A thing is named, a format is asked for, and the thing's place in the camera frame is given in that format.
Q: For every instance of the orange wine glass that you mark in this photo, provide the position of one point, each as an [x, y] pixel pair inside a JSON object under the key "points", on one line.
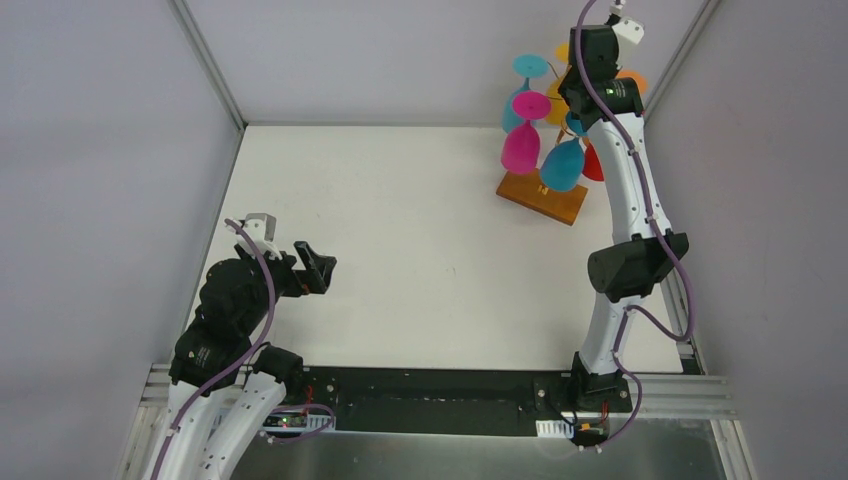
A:
{"points": [[639, 79]]}

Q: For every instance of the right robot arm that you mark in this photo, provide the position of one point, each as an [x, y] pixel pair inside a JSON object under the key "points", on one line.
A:
{"points": [[644, 245]]}

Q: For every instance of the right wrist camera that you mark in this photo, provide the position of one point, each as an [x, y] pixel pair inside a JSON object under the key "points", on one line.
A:
{"points": [[628, 31]]}

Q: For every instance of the pink wine glass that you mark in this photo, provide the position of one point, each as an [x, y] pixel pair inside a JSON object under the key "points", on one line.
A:
{"points": [[522, 145]]}

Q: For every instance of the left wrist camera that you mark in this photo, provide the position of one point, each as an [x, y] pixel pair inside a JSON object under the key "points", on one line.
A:
{"points": [[260, 227]]}

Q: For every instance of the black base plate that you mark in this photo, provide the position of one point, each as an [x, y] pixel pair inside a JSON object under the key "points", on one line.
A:
{"points": [[453, 401]]}

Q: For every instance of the gold rack with wooden base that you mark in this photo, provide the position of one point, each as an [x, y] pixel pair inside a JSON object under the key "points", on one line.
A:
{"points": [[528, 190]]}

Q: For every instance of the blue wine glass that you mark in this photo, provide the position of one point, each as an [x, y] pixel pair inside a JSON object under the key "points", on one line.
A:
{"points": [[563, 165]]}

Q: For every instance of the yellow wine glass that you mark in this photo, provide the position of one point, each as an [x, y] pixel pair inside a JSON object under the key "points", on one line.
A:
{"points": [[558, 68]]}

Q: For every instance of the red wine glass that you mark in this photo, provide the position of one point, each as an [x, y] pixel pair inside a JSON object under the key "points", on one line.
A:
{"points": [[592, 168]]}

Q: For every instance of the teal wine glass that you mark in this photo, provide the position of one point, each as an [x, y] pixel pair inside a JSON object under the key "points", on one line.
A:
{"points": [[527, 66]]}

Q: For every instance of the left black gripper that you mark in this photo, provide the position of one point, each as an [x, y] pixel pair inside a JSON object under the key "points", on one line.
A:
{"points": [[308, 273]]}

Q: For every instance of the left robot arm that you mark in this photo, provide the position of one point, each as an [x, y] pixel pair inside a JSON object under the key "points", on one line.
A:
{"points": [[222, 388]]}

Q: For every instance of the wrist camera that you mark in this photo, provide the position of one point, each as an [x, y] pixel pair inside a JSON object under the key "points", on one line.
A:
{"points": [[628, 31], [260, 227]]}

